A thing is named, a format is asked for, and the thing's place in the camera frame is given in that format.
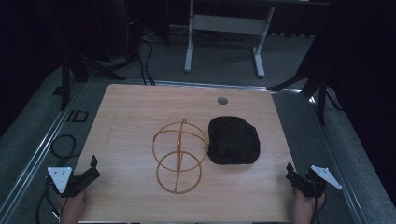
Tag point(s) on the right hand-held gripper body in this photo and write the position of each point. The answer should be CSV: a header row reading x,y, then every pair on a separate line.
x,y
316,182

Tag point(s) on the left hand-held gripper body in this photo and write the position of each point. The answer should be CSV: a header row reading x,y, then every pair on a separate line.
x,y
62,179

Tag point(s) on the person's right hand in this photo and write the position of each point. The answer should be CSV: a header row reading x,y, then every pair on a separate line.
x,y
306,203

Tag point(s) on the person's left hand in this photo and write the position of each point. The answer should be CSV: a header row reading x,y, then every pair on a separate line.
x,y
74,202

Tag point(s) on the black cloth hat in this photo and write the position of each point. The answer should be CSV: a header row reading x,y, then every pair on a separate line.
x,y
233,140

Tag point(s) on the black metal stand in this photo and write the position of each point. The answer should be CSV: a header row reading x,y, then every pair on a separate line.
x,y
65,84
322,93

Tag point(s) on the grey round table grommet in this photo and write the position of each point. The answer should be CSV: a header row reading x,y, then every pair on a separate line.
x,y
222,100

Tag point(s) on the metal floor rail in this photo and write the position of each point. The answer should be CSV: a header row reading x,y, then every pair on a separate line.
x,y
37,155
336,161

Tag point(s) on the white metal desk frame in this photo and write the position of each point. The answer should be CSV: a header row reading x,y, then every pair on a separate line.
x,y
229,24

